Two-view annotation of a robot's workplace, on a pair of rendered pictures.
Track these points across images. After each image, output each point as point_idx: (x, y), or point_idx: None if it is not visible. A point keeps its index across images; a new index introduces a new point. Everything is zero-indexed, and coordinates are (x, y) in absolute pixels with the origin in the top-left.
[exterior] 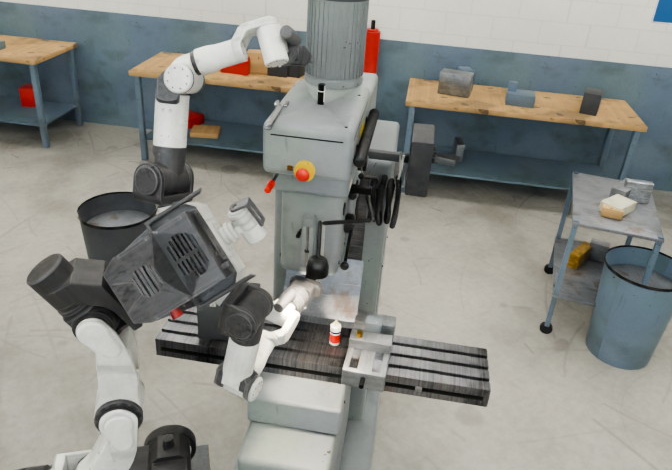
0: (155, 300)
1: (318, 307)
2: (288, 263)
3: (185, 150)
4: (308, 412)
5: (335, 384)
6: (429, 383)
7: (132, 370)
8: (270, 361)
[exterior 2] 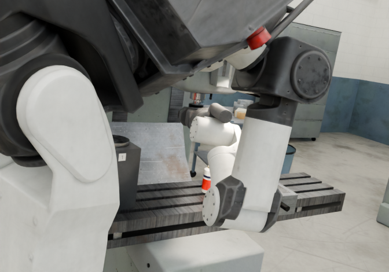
0: None
1: (153, 174)
2: (195, 80)
3: None
4: (234, 264)
5: (231, 230)
6: (307, 200)
7: (110, 219)
8: (165, 223)
